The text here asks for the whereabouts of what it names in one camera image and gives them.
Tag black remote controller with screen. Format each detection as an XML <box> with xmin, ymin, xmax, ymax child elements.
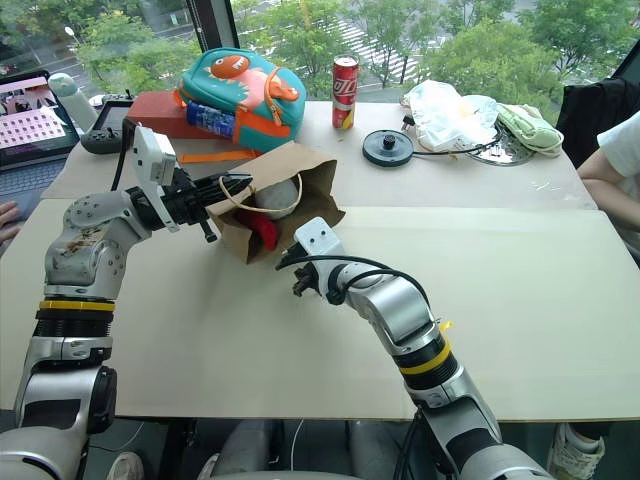
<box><xmin>80</xmin><ymin>89</ymin><xmax>136</xmax><ymax>156</ymax></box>

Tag black robot body cable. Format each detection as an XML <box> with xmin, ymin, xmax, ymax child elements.
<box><xmin>392</xmin><ymin>410</ymin><xmax>427</xmax><ymax>480</ymax></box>

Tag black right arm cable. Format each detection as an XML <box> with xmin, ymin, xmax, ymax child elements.
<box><xmin>273</xmin><ymin>253</ymin><xmax>436</xmax><ymax>321</ymax></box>

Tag black kettle base cord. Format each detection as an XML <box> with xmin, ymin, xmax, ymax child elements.
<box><xmin>399</xmin><ymin>113</ymin><xmax>503</xmax><ymax>157</ymax></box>

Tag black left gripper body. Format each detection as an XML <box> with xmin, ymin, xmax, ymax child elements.
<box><xmin>160</xmin><ymin>168</ymin><xmax>222</xmax><ymax>245</ymax></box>

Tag teal dinosaur backpack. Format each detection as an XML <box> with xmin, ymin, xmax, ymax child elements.
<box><xmin>172</xmin><ymin>47</ymin><xmax>308</xmax><ymax>165</ymax></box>

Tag red cola can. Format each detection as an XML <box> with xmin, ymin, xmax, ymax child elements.
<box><xmin>331</xmin><ymin>54</ymin><xmax>361</xmax><ymax>131</ymax></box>

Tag open laptop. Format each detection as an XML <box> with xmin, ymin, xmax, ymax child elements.
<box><xmin>0</xmin><ymin>69</ymin><xmax>82</xmax><ymax>217</ymax></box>

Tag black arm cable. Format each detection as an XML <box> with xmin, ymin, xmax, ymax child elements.
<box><xmin>273</xmin><ymin>253</ymin><xmax>436</xmax><ymax>321</ymax></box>
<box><xmin>109</xmin><ymin>122</ymin><xmax>136</xmax><ymax>194</ymax></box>

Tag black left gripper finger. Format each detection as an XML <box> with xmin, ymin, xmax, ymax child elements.
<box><xmin>197</xmin><ymin>182</ymin><xmax>252</xmax><ymax>206</ymax></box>
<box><xmin>196</xmin><ymin>173</ymin><xmax>255</xmax><ymax>189</ymax></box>

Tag thin white cable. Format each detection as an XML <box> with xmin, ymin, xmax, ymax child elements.
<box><xmin>288</xmin><ymin>419</ymin><xmax>307</xmax><ymax>472</ymax></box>

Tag white cylinder with green top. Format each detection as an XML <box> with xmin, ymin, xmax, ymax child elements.
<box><xmin>47</xmin><ymin>72</ymin><xmax>100</xmax><ymax>135</ymax></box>

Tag brown paper bag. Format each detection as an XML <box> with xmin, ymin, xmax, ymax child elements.
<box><xmin>204</xmin><ymin>140</ymin><xmax>347</xmax><ymax>267</ymax></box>

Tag light green cloth pouch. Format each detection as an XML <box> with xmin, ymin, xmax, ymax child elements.
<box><xmin>493</xmin><ymin>102</ymin><xmax>566</xmax><ymax>159</ymax></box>

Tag red plush toy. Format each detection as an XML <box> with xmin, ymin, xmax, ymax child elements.
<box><xmin>234</xmin><ymin>211</ymin><xmax>282</xmax><ymax>251</ymax></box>

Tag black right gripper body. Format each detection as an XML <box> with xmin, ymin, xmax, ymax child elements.
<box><xmin>275</xmin><ymin>243</ymin><xmax>326</xmax><ymax>299</ymax></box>

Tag white shoe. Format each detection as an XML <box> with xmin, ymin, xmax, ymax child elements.
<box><xmin>106</xmin><ymin>451</ymin><xmax>147</xmax><ymax>480</ymax></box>

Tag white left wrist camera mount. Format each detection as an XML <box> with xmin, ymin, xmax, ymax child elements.
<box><xmin>130</xmin><ymin>125</ymin><xmax>182</xmax><ymax>234</ymax></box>

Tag black jacket on chair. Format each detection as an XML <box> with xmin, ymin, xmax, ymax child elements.
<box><xmin>555</xmin><ymin>74</ymin><xmax>640</xmax><ymax>169</ymax></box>

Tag black window frame post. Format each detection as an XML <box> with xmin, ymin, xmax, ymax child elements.
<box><xmin>186</xmin><ymin>0</ymin><xmax>242</xmax><ymax>52</ymax></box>

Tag white sneaker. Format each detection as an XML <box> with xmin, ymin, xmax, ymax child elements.
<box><xmin>546</xmin><ymin>422</ymin><xmax>607</xmax><ymax>477</ymax></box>

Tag blue water bottle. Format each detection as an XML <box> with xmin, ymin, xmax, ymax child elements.
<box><xmin>185</xmin><ymin>99</ymin><xmax>237</xmax><ymax>137</ymax></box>

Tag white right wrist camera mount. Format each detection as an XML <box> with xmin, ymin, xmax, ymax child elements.
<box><xmin>293</xmin><ymin>216</ymin><xmax>348</xmax><ymax>267</ymax></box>

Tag round silver metal plate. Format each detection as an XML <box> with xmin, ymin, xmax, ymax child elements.
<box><xmin>463</xmin><ymin>125</ymin><xmax>539</xmax><ymax>168</ymax></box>

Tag black round kettle base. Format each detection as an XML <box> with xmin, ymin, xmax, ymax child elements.
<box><xmin>361</xmin><ymin>128</ymin><xmax>416</xmax><ymax>167</ymax></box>

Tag white plastic bag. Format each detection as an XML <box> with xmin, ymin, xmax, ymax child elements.
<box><xmin>399</xmin><ymin>79</ymin><xmax>502</xmax><ymax>152</ymax></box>

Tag person's bare hand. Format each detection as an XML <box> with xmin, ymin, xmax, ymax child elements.
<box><xmin>0</xmin><ymin>199</ymin><xmax>25</xmax><ymax>247</ymax></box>

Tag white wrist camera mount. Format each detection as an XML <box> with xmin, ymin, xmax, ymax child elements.
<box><xmin>130</xmin><ymin>125</ymin><xmax>182</xmax><ymax>234</ymax></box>
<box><xmin>293</xmin><ymin>216</ymin><xmax>348</xmax><ymax>267</ymax></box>

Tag red-brown box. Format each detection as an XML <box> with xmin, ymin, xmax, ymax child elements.
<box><xmin>125</xmin><ymin>90</ymin><xmax>241</xmax><ymax>147</ymax></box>

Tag grey plush toy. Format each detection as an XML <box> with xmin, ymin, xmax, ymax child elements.
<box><xmin>253</xmin><ymin>179</ymin><xmax>302</xmax><ymax>220</ymax></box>

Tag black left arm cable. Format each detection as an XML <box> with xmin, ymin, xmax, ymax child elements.
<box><xmin>109</xmin><ymin>122</ymin><xmax>136</xmax><ymax>194</ymax></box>

